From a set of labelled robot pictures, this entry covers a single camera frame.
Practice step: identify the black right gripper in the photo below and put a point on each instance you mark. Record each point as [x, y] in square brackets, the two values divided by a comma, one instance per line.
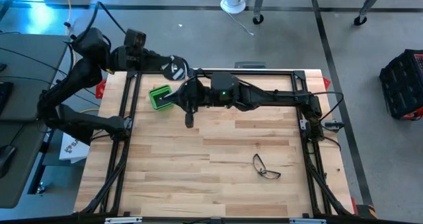
[198, 96]

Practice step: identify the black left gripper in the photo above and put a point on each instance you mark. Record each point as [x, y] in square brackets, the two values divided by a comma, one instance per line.
[152, 62]

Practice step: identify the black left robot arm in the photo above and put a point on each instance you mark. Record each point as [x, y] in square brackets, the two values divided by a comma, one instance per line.
[82, 75]

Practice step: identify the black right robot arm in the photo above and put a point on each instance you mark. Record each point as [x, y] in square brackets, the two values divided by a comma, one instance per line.
[271, 98]

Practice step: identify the green square bin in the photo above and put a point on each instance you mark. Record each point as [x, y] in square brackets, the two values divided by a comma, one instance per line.
[155, 100]

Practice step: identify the red plastic tag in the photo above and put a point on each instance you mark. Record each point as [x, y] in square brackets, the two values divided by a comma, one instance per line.
[100, 91]
[326, 83]

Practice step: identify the white pole base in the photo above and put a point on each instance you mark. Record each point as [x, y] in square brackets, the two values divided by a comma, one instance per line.
[233, 2]

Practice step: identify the white printed box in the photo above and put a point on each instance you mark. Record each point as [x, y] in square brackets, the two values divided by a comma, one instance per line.
[71, 153]

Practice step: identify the clear safety glasses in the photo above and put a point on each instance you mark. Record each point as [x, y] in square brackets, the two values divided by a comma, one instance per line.
[271, 175]

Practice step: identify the grey desk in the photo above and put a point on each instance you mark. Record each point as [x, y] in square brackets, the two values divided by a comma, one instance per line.
[29, 68]

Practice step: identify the black plastic crate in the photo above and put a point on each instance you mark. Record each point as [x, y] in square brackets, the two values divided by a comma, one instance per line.
[401, 85]

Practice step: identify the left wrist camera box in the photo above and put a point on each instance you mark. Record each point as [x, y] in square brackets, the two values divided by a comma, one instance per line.
[135, 38]

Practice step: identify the black aluminium table frame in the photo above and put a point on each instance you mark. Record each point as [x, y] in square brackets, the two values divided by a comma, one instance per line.
[264, 72]

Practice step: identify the silver metal bracket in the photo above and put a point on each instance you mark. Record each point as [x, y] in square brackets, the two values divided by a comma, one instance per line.
[122, 220]
[307, 221]

